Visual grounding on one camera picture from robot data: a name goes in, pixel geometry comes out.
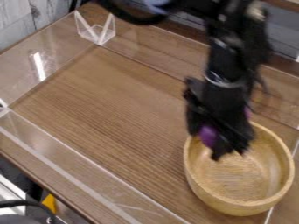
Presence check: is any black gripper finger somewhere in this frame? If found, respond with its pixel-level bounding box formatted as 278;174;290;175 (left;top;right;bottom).
182;93;205;136
209;128;254;161

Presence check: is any light wooden bowl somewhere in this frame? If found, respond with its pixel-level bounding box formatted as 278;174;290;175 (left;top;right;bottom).
182;122;294;216

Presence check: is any black cable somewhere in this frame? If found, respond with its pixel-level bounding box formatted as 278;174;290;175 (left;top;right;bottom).
97;0;168;25

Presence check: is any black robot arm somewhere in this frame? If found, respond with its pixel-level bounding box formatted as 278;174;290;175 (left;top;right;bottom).
144;0;270;160

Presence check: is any purple toy eggplant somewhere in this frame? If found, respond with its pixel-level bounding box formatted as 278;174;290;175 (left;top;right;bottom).
198;108;252;147

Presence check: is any clear acrylic wall panel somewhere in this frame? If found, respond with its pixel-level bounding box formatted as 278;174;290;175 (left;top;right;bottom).
0;100;189;224

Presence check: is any clear acrylic corner bracket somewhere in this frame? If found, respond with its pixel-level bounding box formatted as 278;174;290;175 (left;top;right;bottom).
73;11;116;46

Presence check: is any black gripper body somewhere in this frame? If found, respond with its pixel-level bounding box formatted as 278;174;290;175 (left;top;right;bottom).
181;73;269;147

